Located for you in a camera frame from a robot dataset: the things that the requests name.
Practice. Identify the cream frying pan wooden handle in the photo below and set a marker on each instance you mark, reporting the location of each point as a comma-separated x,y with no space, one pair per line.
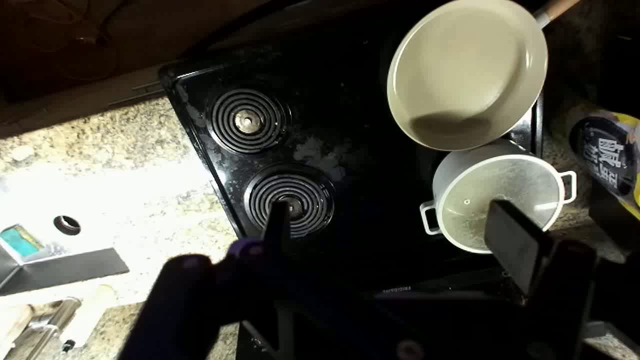
468,71

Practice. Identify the black electric stove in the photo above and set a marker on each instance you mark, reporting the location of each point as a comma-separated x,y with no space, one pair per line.
305,120

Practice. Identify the white pot with handles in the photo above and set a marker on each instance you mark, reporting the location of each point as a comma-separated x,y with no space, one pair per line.
467,182

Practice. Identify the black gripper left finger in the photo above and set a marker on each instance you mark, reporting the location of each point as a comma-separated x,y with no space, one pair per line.
279,229

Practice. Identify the dark blue yellow package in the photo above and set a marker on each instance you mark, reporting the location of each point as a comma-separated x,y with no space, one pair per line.
608,146

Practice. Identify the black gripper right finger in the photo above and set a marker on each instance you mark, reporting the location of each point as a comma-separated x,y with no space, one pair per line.
517,243

